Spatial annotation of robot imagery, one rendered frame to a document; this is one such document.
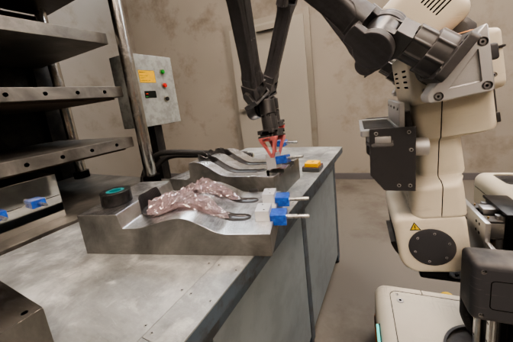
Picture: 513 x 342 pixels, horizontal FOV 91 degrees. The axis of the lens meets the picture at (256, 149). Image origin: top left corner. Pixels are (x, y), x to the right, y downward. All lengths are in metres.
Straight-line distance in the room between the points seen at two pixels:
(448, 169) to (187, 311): 0.68
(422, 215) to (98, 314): 0.75
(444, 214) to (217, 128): 3.41
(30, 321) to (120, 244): 0.26
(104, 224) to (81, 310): 0.21
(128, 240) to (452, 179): 0.82
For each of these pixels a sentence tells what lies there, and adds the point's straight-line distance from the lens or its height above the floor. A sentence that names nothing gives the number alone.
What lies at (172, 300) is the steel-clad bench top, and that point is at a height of 0.80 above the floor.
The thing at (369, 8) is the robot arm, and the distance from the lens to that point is 0.60.
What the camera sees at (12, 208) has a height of 0.88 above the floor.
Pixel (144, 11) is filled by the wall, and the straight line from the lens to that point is 4.70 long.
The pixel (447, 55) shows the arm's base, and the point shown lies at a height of 1.18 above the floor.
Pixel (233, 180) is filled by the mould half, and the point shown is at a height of 0.87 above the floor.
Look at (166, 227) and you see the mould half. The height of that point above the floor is 0.87.
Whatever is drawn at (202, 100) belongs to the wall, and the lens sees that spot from 3.97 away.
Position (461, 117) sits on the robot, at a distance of 0.77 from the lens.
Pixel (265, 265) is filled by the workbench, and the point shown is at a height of 0.67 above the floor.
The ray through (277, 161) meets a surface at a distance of 0.88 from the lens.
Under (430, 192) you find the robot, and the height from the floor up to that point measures 0.87.
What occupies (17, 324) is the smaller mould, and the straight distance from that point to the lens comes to 0.57.
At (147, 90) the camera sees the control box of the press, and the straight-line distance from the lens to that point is 1.59.
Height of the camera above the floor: 1.15
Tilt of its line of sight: 11 degrees down
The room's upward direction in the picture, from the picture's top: 7 degrees counter-clockwise
